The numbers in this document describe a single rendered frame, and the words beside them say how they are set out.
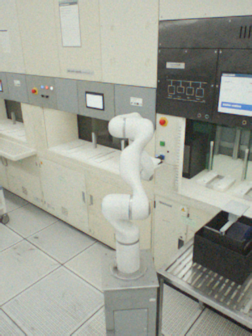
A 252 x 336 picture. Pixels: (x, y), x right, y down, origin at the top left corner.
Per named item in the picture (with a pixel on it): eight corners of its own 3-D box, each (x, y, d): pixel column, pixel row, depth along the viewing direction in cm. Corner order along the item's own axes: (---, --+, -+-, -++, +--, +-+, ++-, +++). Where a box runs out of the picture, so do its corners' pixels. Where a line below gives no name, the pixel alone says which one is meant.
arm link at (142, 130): (117, 219, 148) (150, 221, 146) (113, 218, 136) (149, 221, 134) (124, 122, 157) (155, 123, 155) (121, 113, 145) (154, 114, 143)
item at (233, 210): (219, 239, 176) (226, 191, 163) (254, 254, 163) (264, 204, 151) (198, 260, 159) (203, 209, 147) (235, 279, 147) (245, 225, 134)
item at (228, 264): (214, 237, 180) (218, 212, 173) (262, 257, 163) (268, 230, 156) (190, 260, 161) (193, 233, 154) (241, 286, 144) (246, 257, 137)
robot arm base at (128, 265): (110, 281, 148) (109, 251, 140) (109, 256, 165) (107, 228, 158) (148, 279, 149) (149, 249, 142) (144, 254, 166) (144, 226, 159)
